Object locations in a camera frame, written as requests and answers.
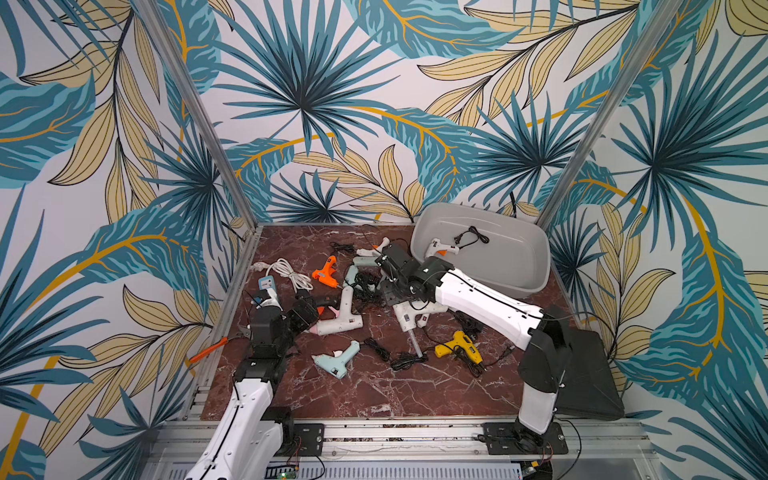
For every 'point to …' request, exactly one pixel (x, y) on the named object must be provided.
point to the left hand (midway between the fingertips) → (304, 308)
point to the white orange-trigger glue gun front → (437, 246)
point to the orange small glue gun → (325, 275)
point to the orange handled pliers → (204, 353)
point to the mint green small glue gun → (336, 363)
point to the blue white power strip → (267, 282)
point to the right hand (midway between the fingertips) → (391, 289)
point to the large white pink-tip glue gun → (344, 320)
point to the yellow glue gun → (462, 340)
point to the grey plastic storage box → (505, 248)
